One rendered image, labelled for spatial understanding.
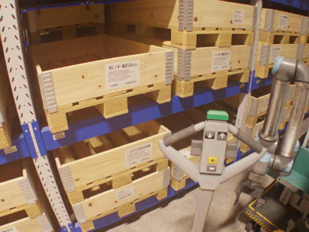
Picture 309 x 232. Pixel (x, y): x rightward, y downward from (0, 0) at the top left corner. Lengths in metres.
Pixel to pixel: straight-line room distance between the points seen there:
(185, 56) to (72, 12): 1.36
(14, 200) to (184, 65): 1.37
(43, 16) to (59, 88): 1.30
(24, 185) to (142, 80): 0.94
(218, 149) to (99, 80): 0.71
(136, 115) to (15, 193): 0.91
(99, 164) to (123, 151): 0.18
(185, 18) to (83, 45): 1.27
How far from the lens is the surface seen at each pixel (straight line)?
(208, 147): 0.85
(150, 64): 1.33
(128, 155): 1.49
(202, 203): 1.01
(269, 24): 2.24
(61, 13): 2.38
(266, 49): 2.25
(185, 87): 1.55
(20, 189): 1.43
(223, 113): 0.83
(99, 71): 1.20
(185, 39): 1.45
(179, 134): 0.84
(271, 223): 1.97
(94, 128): 1.37
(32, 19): 2.34
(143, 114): 1.48
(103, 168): 1.46
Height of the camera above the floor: 1.78
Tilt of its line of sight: 27 degrees down
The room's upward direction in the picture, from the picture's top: straight up
